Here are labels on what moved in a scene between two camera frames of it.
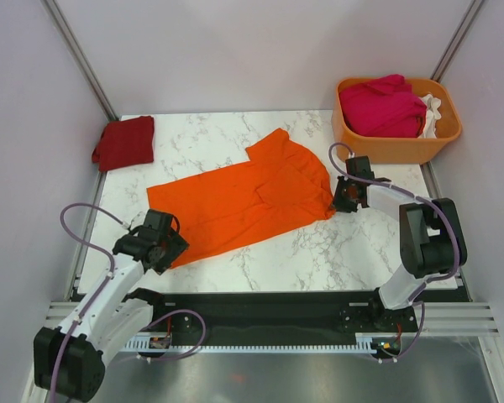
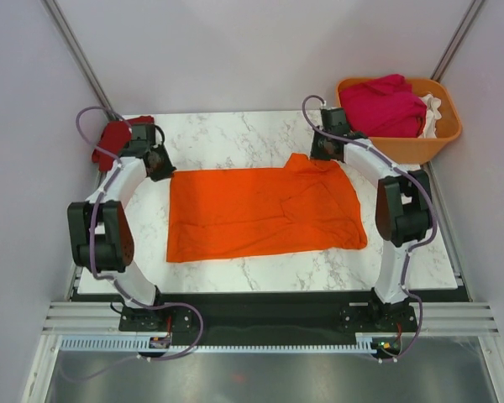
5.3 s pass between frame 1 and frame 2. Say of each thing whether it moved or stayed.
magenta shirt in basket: stayed
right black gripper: moved
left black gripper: moved
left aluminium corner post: stayed
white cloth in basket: stayed
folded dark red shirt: stayed
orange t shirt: moved
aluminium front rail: stayed
